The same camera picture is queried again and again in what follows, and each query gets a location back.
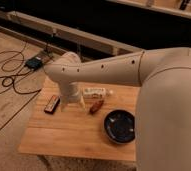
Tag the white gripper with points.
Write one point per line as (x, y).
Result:
(70, 93)

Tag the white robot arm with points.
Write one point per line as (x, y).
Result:
(163, 109)

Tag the dark red pepper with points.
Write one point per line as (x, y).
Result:
(96, 106)

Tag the dark ceramic bowl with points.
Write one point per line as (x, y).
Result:
(119, 126)

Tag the black rectangular remote box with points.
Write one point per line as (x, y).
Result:
(52, 104)

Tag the white plastic bottle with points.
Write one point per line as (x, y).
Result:
(96, 93)

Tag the wooden table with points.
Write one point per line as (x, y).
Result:
(74, 132)

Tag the long wooden beam rail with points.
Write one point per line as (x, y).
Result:
(70, 34)

